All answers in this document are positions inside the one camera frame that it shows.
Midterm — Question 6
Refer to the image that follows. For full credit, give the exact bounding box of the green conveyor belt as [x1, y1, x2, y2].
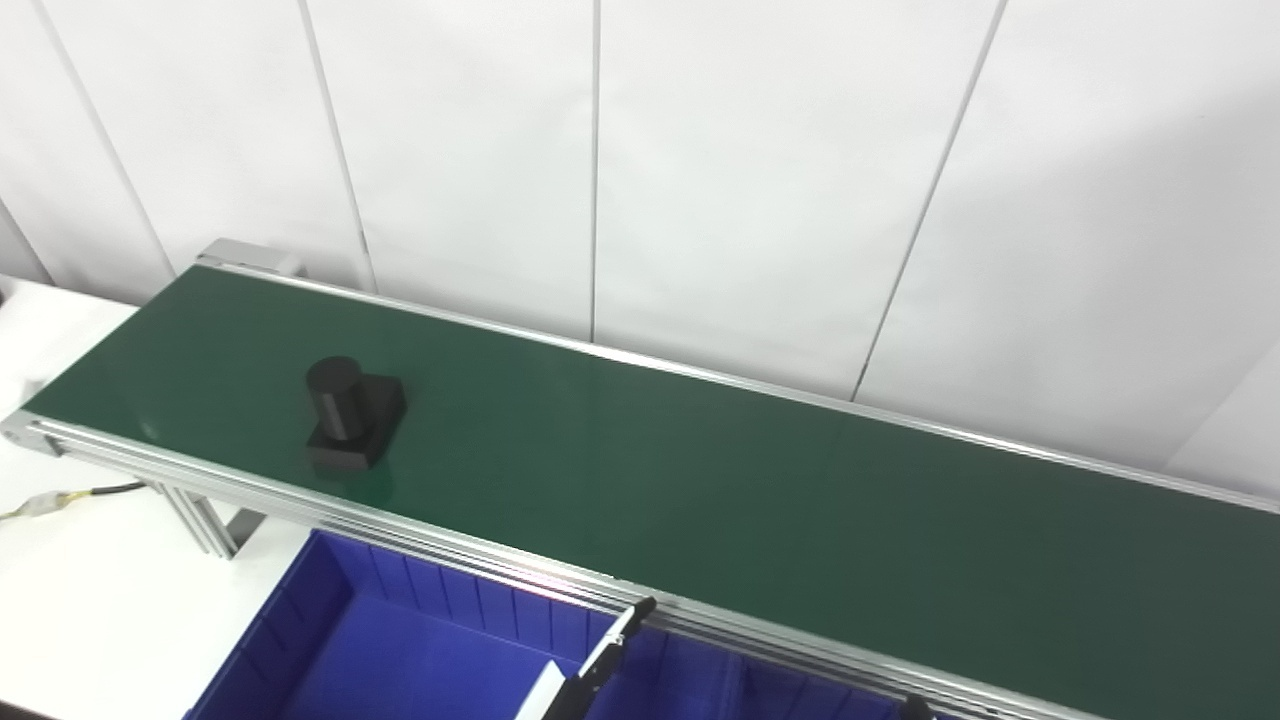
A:
[22, 265, 1280, 720]
[0, 238, 1280, 720]

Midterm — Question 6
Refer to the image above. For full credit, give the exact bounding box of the black cylinder block part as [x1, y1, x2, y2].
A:
[303, 357, 408, 473]

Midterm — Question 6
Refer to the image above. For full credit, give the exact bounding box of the blue bin with black parts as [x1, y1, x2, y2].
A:
[735, 650, 1001, 720]

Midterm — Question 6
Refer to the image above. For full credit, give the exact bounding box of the black yellow cable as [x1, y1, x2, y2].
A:
[0, 482, 149, 521]

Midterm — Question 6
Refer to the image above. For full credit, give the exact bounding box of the blue bin with white parts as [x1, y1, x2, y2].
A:
[185, 528, 746, 720]

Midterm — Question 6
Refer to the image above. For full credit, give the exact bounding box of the aluminium conveyor leg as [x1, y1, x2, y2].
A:
[150, 480, 266, 561]

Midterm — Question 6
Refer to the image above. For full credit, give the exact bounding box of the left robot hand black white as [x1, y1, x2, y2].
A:
[515, 597, 658, 720]

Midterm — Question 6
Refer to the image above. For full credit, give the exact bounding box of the grey conveyor end housing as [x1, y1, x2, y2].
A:
[197, 238, 304, 279]

